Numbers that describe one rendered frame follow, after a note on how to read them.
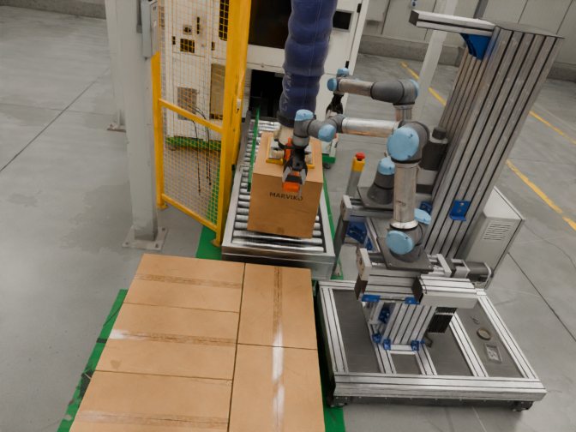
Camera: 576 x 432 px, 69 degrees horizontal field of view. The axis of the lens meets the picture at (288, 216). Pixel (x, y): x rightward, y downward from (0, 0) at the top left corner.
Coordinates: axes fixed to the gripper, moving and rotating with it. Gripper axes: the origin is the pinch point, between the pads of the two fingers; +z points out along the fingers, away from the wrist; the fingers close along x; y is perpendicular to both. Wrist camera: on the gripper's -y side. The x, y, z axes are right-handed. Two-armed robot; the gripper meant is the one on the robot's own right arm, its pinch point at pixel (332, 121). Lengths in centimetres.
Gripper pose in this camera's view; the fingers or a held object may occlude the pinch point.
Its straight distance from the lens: 289.1
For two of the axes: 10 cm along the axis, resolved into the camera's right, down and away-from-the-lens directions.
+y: -0.2, 5.6, -8.3
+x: 9.9, 1.3, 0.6
